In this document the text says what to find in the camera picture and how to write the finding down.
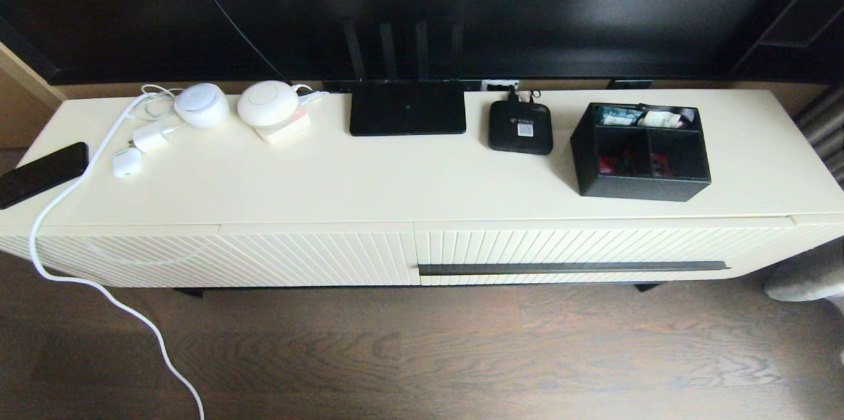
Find black smartphone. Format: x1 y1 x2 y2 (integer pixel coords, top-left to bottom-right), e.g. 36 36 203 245
0 142 90 210

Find white plug cable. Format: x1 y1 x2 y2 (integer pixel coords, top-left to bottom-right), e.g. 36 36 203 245
293 84 328 105

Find white round smart speaker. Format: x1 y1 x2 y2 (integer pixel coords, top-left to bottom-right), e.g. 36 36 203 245
173 83 231 129

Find white charger adapter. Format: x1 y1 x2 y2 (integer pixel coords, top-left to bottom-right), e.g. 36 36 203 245
131 122 180 154

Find thin white cable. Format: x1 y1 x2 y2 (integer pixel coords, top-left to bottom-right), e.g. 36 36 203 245
124 84 187 125

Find teal packets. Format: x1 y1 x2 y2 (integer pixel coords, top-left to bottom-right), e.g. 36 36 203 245
597 106 644 127

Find grey curtain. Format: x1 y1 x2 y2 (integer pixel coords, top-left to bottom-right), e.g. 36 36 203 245
795 87 844 187

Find black wall shelf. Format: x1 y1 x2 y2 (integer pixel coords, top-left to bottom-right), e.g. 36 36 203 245
729 0 844 84

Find white packets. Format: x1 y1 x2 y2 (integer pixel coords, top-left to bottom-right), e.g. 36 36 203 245
637 109 686 130

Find black flat television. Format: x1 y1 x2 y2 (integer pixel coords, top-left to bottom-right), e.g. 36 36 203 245
0 0 822 86

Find black router with antennas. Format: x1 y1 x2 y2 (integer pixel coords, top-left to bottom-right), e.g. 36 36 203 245
341 18 467 137

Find black set-top box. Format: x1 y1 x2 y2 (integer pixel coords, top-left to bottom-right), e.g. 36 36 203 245
488 100 554 156

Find white pink square base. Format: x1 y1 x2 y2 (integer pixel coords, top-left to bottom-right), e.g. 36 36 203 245
254 107 311 145

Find white dome device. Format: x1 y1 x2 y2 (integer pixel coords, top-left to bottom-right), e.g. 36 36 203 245
237 80 301 129

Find black compartment organizer box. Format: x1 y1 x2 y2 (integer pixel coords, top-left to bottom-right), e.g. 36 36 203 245
570 102 712 202

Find cream TV cabinet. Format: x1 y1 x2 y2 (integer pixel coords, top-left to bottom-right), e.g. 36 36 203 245
0 88 844 289

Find white earbuds case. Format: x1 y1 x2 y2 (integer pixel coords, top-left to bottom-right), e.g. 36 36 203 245
111 147 144 179

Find thick white power cable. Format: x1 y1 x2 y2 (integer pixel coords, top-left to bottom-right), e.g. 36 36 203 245
28 92 205 420

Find thin dark metal strip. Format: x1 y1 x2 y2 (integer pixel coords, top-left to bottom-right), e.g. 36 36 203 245
418 262 731 276

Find cream ribbed drawer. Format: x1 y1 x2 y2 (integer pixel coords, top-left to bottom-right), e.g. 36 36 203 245
414 217 799 287

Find grey pouf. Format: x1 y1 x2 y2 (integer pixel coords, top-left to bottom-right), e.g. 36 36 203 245
764 245 844 303

